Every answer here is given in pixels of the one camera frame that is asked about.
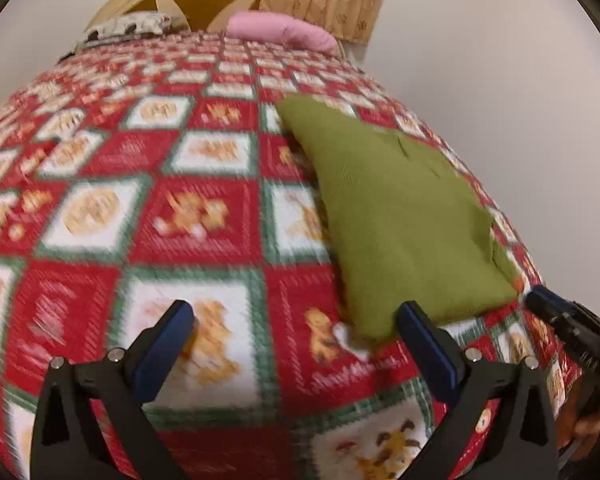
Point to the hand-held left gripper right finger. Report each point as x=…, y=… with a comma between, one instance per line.
x=430, y=352

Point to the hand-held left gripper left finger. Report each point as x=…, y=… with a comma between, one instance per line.
x=164, y=347

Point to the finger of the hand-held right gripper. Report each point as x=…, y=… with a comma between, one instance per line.
x=547, y=302

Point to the green knit sweater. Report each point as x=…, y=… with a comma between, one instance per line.
x=395, y=210

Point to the person's right hand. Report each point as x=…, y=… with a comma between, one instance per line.
x=582, y=427

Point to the red checked printed blanket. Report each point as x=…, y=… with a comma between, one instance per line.
x=145, y=200

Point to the grey patterned pillow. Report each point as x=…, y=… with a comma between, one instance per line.
x=130, y=26

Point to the pink pillow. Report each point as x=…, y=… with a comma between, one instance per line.
x=280, y=30

